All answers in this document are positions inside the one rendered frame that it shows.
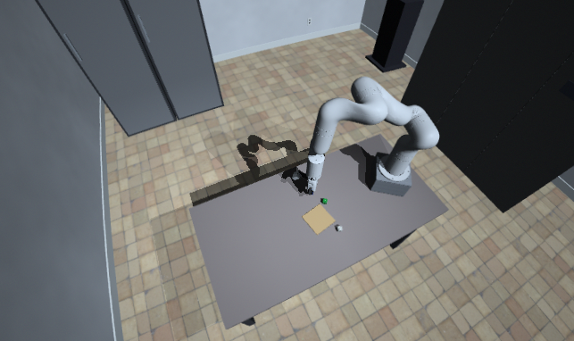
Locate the beige flat mat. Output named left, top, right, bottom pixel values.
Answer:
left=302, top=204, right=335, bottom=235

